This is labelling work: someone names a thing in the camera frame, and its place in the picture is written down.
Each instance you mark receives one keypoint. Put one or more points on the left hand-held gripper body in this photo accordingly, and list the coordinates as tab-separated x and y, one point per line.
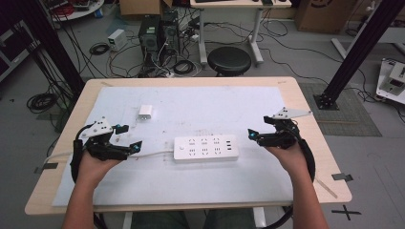
102	149

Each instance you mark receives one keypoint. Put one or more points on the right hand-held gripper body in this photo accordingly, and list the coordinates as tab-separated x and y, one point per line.
280	140

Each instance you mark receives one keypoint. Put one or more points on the person's left hand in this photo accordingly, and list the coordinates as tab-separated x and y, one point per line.
92	170

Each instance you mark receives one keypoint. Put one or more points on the person's right hand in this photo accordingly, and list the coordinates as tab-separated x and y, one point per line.
294	162

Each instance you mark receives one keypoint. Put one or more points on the wooden table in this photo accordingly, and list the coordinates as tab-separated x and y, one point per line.
305	152

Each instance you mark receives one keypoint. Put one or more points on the white charger adapter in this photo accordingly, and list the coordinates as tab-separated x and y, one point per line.
145	112

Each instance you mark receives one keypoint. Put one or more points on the white power strip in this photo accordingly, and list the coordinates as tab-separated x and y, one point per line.
206	149

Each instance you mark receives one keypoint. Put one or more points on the black tape strip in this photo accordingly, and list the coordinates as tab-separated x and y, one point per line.
47	166
342	177

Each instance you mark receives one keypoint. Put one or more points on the white table mat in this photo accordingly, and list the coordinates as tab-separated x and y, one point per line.
197	108

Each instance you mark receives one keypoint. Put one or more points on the black round stool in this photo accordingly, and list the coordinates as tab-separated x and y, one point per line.
229	60

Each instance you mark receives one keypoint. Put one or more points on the grey floor mat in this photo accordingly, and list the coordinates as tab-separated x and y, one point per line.
350	114

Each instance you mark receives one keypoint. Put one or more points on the white power supply box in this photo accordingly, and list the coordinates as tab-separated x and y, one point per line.
117	38

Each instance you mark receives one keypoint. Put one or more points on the person's legs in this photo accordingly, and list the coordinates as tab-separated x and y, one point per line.
191	219

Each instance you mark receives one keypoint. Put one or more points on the black computer tower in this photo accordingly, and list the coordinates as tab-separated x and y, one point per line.
149	38
171	30

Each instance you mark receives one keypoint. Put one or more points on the black tape cross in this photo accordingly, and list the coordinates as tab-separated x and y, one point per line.
346	212

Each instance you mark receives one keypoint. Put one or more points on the black metal stand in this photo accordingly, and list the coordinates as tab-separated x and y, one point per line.
54	44
359	51

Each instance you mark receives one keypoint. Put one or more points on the large cardboard box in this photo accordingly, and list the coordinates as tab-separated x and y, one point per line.
324	14

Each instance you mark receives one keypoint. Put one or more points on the white desk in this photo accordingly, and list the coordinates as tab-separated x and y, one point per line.
238	4

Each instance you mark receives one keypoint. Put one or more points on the round white table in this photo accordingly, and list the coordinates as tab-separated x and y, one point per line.
76	11

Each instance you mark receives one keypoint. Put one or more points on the white metal device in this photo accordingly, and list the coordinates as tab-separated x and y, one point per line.
393	81

